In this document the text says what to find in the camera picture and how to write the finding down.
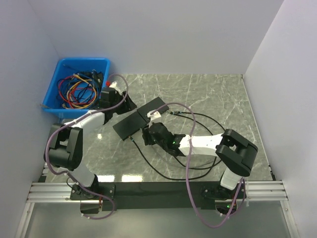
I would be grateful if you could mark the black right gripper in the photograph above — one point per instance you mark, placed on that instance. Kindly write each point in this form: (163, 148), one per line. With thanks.
(146, 136)

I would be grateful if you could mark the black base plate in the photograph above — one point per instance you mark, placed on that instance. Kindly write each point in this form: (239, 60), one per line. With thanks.
(154, 195)

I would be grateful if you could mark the blue plastic bin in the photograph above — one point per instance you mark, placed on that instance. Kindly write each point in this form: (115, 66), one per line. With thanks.
(76, 86)

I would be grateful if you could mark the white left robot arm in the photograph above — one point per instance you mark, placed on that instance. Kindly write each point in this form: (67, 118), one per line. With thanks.
(64, 150)

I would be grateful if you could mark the aluminium rail frame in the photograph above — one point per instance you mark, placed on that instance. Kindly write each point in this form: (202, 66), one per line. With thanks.
(54, 214)

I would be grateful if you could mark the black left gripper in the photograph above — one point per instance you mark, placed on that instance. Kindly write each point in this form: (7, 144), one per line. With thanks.
(128, 105)

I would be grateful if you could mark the black network switch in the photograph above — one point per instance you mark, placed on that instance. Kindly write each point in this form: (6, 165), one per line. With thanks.
(129, 125)
(150, 106)

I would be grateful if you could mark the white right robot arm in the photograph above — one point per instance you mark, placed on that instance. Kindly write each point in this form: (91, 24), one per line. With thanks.
(234, 150)

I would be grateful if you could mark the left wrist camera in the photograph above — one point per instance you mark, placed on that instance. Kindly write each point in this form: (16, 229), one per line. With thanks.
(113, 85)

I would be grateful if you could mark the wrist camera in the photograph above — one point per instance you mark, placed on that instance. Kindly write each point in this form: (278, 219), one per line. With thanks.
(154, 117)
(113, 85)

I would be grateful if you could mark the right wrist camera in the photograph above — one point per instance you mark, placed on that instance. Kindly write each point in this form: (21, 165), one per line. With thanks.
(154, 117)

